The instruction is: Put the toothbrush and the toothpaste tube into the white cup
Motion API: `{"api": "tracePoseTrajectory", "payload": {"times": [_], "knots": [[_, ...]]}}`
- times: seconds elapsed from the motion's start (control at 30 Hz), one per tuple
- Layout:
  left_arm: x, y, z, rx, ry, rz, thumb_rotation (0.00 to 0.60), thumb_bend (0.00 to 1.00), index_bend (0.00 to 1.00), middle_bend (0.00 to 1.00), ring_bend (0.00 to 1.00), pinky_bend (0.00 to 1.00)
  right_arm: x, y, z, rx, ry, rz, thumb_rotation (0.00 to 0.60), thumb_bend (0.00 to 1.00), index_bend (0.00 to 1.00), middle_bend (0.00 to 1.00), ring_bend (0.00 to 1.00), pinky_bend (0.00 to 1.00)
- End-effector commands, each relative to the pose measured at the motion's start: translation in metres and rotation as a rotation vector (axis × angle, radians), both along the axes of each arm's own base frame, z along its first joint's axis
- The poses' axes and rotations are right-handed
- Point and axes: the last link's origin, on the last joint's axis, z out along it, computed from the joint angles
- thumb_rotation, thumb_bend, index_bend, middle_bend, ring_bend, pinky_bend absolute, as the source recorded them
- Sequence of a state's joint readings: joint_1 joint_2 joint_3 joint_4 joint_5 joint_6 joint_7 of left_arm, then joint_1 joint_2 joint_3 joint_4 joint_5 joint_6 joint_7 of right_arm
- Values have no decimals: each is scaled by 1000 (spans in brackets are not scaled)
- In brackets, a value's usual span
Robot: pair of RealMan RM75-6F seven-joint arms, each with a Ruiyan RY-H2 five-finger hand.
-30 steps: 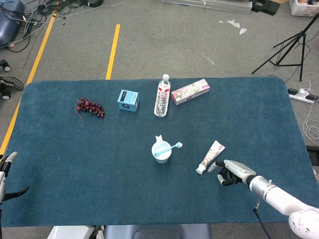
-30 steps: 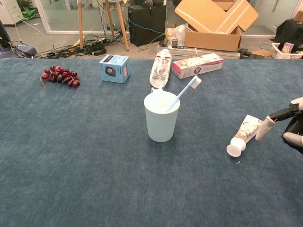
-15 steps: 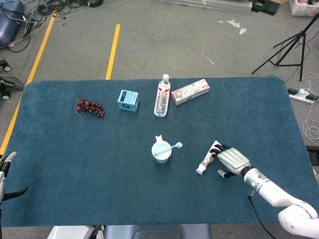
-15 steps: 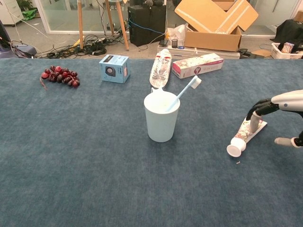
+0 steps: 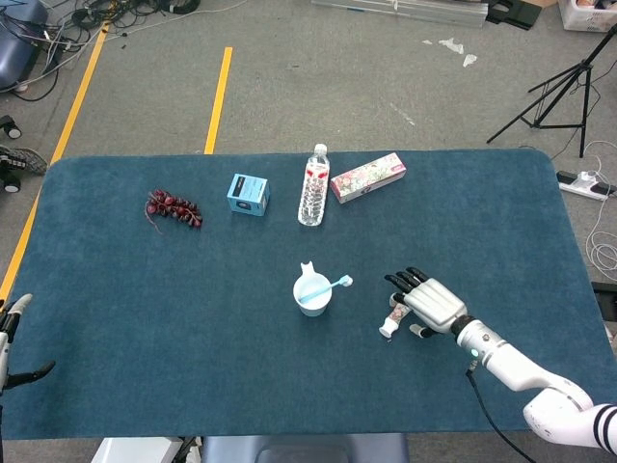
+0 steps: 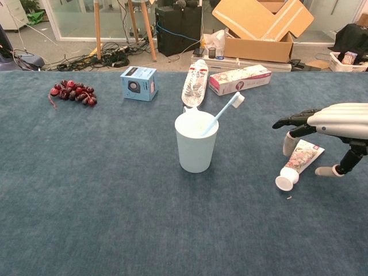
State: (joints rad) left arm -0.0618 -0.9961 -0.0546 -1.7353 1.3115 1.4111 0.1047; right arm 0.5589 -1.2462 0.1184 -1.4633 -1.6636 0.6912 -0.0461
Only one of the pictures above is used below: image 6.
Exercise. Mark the black cloth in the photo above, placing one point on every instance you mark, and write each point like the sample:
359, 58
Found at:
353, 37

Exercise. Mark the white cup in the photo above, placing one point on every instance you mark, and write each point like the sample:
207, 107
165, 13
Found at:
195, 149

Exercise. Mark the white plastic basket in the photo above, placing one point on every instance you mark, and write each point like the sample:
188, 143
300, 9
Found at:
336, 64

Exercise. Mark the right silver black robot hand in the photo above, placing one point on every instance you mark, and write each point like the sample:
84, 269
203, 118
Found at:
339, 119

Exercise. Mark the red grape bunch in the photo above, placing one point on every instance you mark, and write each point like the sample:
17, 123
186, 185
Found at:
74, 92

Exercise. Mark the black phone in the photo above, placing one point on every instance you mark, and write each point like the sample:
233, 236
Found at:
199, 52

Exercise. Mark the white plastic bag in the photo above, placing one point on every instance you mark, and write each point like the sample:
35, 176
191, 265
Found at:
214, 40

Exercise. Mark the aluminium profile rails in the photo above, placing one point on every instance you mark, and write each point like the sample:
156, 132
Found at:
258, 64

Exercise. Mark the black computer tower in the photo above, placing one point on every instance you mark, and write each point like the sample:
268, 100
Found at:
178, 28

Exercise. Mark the floral toothpaste box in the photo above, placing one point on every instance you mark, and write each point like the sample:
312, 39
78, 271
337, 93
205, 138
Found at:
238, 80

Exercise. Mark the green bag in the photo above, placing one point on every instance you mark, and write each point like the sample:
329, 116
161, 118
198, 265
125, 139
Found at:
36, 17

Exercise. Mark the small printed carton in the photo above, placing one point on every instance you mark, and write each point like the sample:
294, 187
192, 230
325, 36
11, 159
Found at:
349, 58

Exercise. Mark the light blue toothbrush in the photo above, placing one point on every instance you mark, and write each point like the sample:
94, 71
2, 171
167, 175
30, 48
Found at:
222, 112

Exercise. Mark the wooden table leg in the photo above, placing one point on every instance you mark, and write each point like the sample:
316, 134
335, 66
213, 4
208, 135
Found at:
97, 28
132, 20
148, 28

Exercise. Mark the black mesh pen cup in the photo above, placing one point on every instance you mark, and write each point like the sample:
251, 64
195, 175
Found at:
212, 53

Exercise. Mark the light blue speaker box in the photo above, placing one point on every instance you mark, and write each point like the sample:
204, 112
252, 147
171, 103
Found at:
138, 84

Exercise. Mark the open cardboard box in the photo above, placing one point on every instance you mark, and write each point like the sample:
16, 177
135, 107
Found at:
258, 49

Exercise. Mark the blue table mat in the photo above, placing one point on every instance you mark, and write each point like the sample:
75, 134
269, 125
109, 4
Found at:
115, 187

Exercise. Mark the black metal bracket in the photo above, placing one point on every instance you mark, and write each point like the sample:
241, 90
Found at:
299, 64

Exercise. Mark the dark blue machine housing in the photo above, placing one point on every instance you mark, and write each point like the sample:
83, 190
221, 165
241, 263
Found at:
17, 61

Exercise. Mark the floral toothpaste tube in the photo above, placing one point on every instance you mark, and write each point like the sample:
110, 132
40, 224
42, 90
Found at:
300, 156

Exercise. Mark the white cabinet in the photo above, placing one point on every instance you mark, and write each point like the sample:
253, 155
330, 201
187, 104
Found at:
11, 14

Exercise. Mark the clear plastic water bottle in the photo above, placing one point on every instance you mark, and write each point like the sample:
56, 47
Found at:
194, 86

